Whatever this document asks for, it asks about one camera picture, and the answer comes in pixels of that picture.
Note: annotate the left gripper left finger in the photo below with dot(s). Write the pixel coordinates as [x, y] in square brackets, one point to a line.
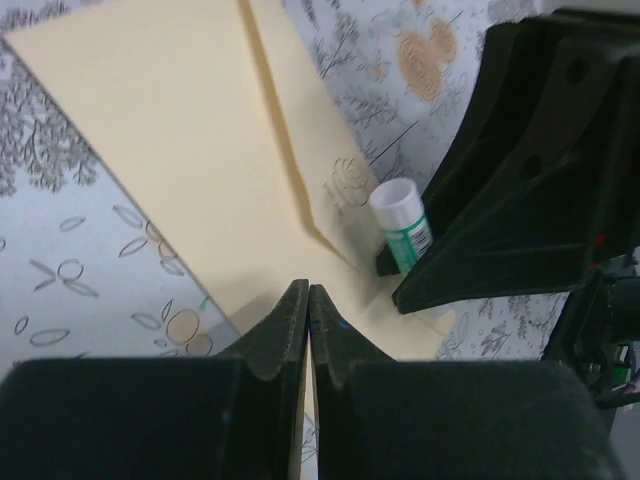
[236, 415]

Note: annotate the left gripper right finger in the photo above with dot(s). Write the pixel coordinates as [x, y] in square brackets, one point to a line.
[378, 418]

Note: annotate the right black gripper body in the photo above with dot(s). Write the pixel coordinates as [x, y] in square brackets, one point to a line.
[596, 334]

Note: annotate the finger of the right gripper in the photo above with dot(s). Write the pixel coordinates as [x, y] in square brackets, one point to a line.
[385, 263]
[540, 185]

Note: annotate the green white glue stick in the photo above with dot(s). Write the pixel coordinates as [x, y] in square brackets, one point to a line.
[399, 211]

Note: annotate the beige paper envelope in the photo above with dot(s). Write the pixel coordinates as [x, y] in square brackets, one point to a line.
[211, 116]

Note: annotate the floral patterned table mat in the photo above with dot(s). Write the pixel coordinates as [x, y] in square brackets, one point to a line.
[83, 271]

